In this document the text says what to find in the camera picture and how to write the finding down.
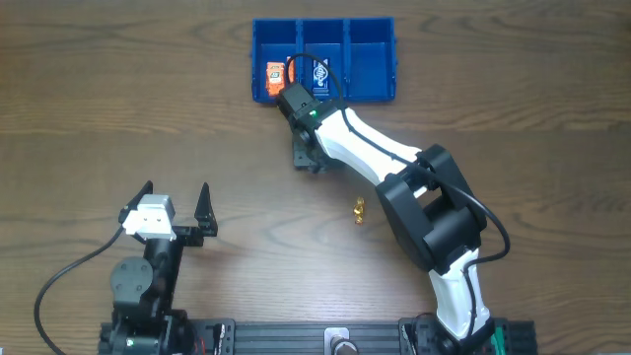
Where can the blue candy pack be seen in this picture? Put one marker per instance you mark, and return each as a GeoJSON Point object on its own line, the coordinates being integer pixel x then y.
{"type": "Point", "coordinates": [320, 79]}

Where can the mounting rail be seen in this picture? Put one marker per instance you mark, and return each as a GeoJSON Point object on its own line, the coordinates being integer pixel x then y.
{"type": "Point", "coordinates": [286, 337]}

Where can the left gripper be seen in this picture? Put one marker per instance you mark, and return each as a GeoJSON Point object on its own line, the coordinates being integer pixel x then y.
{"type": "Point", "coordinates": [187, 236]}

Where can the blue tray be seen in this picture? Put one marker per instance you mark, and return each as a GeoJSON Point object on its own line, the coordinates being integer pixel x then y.
{"type": "Point", "coordinates": [370, 69]}

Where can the gold candy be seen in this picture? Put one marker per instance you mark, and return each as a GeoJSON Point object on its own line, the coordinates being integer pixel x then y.
{"type": "Point", "coordinates": [358, 210]}

